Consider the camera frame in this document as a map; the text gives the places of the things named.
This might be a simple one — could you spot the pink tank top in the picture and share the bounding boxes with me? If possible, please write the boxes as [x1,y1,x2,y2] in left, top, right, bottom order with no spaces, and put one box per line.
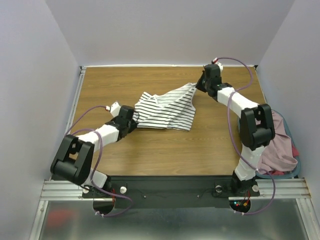
[258,110,298,174]

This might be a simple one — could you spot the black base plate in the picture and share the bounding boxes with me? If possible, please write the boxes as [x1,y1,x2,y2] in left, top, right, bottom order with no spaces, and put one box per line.
[85,175,260,209]

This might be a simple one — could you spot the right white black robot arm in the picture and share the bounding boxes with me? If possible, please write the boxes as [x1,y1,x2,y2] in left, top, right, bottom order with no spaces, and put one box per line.
[196,63,275,195]

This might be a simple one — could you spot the black white striped tank top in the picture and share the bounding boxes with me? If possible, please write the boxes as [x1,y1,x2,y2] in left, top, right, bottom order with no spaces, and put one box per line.
[133,83,196,131]

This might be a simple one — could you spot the teal laundry basket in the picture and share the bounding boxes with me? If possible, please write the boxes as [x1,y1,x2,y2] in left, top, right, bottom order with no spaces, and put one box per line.
[236,109,303,180]

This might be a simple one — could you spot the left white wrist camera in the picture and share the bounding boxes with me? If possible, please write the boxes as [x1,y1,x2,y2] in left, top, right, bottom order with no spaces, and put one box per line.
[105,101,121,117]

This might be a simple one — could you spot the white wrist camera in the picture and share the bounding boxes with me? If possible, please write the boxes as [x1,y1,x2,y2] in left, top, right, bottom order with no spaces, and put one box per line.
[105,101,121,117]
[211,57,224,73]

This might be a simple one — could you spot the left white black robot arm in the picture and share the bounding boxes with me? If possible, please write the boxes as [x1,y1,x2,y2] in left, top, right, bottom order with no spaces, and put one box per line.
[50,105,137,199]

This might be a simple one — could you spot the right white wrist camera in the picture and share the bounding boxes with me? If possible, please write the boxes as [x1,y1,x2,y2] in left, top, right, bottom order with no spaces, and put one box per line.
[211,57,224,73]

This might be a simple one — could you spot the aluminium frame rail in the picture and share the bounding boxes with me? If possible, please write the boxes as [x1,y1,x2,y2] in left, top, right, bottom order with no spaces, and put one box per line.
[40,178,311,201]

